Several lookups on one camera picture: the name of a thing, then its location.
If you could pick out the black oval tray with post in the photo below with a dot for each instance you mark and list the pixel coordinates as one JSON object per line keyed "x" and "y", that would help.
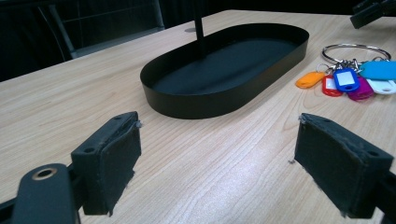
{"x": 218, "y": 74}

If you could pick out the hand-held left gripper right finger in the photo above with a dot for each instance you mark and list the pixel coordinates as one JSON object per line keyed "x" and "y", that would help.
{"x": 336, "y": 168}

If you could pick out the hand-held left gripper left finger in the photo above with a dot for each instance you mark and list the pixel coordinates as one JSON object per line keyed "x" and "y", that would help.
{"x": 102, "y": 168}

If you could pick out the dark chair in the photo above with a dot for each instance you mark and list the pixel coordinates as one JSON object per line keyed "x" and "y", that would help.
{"x": 106, "y": 28}

